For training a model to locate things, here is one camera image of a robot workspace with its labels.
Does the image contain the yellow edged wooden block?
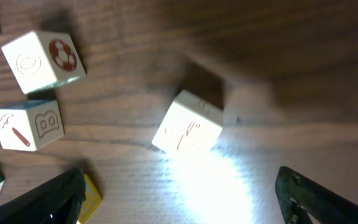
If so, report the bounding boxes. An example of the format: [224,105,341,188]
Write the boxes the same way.
[76,174,102,224]

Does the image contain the wooden block red scribble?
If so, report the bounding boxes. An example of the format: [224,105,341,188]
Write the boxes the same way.
[152,90,223,154]

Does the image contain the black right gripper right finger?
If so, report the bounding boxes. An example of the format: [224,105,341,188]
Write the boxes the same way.
[275,166,358,224]

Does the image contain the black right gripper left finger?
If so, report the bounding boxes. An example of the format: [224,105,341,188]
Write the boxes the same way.
[0,168,86,224]

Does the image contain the wooden block hammer B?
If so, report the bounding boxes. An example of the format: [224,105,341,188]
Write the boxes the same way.
[0,100,64,152]

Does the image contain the wooden block soccer ball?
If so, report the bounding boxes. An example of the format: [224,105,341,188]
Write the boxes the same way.
[1,30,86,95]

